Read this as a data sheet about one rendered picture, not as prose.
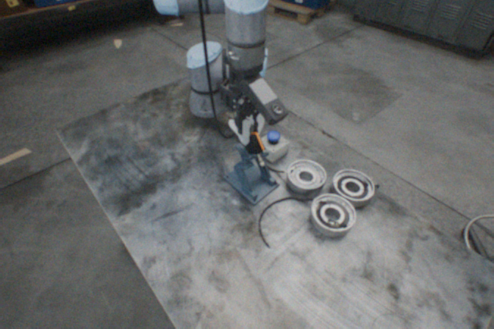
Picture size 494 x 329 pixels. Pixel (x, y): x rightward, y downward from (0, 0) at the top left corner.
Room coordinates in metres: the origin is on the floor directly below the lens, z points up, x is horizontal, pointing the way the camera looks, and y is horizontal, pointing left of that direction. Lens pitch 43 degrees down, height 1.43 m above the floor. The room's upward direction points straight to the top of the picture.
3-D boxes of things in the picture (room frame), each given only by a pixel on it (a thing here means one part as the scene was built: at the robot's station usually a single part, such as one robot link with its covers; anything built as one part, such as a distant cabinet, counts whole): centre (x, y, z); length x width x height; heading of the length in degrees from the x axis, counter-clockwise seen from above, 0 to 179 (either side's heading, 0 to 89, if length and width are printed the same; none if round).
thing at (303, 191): (0.52, -0.16, 0.82); 0.10 x 0.10 x 0.04
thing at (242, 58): (0.54, 0.00, 1.18); 0.08 x 0.08 x 0.05
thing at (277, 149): (0.65, -0.08, 0.82); 0.08 x 0.07 x 0.05; 42
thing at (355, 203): (0.48, -0.28, 0.82); 0.10 x 0.10 x 0.04
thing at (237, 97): (0.54, 0.01, 1.10); 0.09 x 0.08 x 0.12; 43
